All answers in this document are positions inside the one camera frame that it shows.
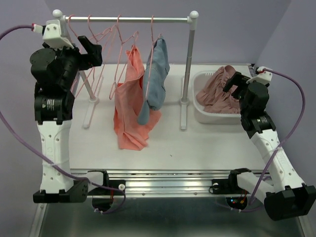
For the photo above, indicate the white plastic laundry basket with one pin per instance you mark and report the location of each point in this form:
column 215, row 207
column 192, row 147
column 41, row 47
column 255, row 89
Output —
column 199, row 81

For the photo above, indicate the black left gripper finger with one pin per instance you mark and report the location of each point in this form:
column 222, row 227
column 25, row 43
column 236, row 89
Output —
column 93, row 56
column 87, row 44

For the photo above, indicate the blue denim skirt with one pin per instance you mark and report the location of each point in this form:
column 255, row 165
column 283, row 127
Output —
column 157, row 69

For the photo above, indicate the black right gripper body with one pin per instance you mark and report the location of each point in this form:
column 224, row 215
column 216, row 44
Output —
column 241, row 91

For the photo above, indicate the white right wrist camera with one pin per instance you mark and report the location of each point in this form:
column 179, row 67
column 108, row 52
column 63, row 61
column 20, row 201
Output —
column 263, row 76

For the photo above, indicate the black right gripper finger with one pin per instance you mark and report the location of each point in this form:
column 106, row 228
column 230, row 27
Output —
column 238, row 78
column 230, row 85

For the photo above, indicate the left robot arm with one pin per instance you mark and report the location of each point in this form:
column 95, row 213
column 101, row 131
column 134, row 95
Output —
column 53, row 107

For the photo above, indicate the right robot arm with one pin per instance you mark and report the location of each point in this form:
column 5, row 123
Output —
column 288, row 196

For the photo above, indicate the dusty pink pleated skirt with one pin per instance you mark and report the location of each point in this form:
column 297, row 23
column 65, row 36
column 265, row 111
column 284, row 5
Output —
column 212, row 96

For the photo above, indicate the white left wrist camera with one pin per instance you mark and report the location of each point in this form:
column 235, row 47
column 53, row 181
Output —
column 55, row 35

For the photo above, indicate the pink hanger of denim skirt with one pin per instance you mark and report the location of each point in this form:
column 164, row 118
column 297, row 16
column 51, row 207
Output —
column 151, row 78

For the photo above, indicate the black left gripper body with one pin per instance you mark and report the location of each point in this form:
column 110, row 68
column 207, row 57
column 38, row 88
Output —
column 69, row 58

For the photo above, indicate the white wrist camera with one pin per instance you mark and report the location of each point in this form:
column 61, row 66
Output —
column 263, row 76
column 55, row 35

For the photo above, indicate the coral orange skirt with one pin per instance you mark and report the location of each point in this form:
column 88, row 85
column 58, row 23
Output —
column 128, row 104

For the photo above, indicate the aluminium mounting rail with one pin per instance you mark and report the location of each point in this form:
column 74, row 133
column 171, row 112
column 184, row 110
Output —
column 167, row 183

